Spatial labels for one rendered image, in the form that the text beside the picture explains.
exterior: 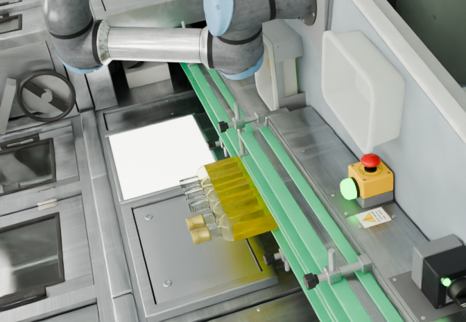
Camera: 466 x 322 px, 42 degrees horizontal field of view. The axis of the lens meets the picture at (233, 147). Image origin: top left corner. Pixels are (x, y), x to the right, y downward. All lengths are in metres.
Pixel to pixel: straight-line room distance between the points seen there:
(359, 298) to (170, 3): 1.50
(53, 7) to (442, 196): 0.97
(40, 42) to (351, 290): 1.59
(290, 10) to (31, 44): 1.20
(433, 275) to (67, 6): 1.01
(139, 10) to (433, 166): 1.47
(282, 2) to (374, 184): 0.46
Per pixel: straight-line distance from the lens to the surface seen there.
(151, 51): 1.54
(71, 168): 2.19
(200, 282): 1.57
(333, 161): 1.43
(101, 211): 1.88
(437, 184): 1.14
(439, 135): 1.08
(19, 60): 2.39
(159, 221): 1.78
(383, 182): 1.27
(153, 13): 2.34
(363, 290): 1.16
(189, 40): 1.51
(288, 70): 1.63
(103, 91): 2.43
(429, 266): 1.07
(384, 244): 1.21
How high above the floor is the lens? 1.26
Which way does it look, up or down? 10 degrees down
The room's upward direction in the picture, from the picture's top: 105 degrees counter-clockwise
